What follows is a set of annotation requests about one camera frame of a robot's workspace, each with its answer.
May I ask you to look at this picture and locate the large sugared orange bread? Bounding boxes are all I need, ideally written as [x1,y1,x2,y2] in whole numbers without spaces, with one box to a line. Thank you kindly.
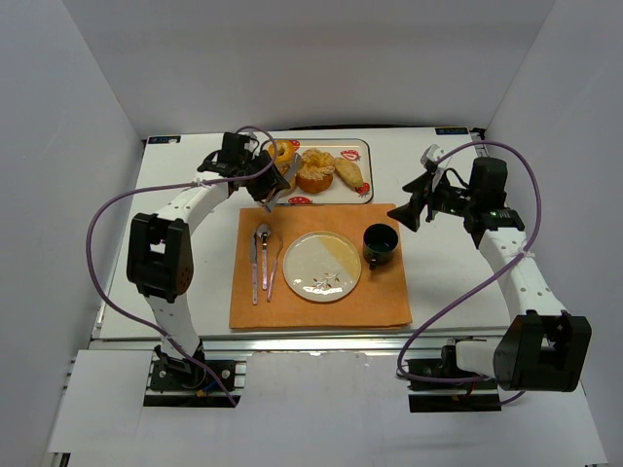
[296,148,335,195]

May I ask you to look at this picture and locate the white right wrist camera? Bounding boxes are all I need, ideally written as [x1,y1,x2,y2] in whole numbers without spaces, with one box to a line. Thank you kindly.
[421,144,445,171]

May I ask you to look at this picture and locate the pink handled spoon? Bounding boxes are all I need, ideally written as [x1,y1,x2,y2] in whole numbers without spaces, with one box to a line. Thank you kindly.
[256,224,272,291]

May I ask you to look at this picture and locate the orange cloth placemat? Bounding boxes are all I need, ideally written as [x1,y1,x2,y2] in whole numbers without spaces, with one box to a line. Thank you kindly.
[229,203,412,330]

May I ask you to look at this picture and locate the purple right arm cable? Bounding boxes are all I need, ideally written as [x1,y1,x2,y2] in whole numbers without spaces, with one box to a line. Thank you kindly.
[394,140,543,406]

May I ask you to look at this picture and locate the lower ring bagel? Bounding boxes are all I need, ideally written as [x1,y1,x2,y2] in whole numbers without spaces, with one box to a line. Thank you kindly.
[279,167,296,198]

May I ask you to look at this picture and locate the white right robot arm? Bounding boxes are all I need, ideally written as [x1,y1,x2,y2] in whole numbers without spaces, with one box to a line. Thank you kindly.
[388,157,592,392]

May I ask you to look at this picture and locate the aluminium table frame rail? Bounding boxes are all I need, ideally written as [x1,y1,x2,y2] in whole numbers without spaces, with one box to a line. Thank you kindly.
[87,130,554,356]

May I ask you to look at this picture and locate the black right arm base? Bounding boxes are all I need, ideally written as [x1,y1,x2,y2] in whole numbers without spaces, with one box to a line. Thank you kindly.
[397,340,501,413]

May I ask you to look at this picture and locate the upper ring bagel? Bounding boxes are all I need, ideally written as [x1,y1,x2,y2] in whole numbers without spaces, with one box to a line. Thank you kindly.
[267,139,296,166]

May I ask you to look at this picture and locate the pink handled knife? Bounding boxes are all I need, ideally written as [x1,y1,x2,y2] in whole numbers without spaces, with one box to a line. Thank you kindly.
[249,231,258,305]

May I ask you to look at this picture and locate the white strawberry pattern tray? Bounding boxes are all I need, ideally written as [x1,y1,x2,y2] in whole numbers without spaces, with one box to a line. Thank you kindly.
[260,139,373,205]

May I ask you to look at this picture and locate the silver metal tongs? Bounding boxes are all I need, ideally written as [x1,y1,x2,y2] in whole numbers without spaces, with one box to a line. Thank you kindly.
[262,153,303,213]

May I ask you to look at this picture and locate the ring bagel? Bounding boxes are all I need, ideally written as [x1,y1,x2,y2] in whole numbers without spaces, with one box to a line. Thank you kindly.
[267,139,296,166]
[279,167,296,198]

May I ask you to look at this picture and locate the oblong pale bread roll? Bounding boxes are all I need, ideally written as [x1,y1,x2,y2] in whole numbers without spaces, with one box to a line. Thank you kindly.
[334,158,364,190]

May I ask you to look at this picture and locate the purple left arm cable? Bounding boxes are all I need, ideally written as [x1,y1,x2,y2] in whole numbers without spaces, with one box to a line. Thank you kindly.
[85,125,278,406]

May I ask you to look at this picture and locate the pink handled fork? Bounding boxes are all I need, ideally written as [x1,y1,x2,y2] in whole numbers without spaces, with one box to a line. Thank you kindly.
[267,233,283,303]

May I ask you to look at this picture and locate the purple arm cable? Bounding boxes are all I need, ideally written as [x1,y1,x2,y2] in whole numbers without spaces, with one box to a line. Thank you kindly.
[394,140,543,406]
[85,125,278,406]

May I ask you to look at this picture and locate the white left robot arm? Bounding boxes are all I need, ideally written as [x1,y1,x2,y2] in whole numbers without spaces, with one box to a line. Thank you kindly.
[127,126,289,361]

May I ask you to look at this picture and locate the cream ceramic plate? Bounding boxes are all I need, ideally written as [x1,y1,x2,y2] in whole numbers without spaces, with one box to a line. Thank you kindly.
[282,232,362,304]

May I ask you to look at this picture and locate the dark green mug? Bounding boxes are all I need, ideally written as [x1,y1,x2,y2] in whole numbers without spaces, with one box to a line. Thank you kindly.
[362,224,399,270]

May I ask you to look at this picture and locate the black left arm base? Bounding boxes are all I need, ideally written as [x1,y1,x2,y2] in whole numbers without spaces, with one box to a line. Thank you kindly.
[143,345,240,409]

